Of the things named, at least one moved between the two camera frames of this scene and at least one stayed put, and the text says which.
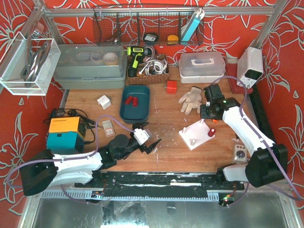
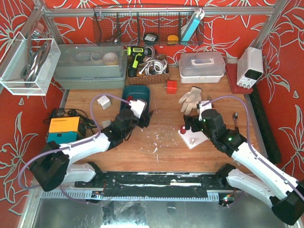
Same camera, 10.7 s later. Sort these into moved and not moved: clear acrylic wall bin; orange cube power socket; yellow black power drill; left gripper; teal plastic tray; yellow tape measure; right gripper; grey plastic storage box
Moved: left gripper; right gripper
Not moved: yellow tape measure; orange cube power socket; grey plastic storage box; yellow black power drill; clear acrylic wall bin; teal plastic tray
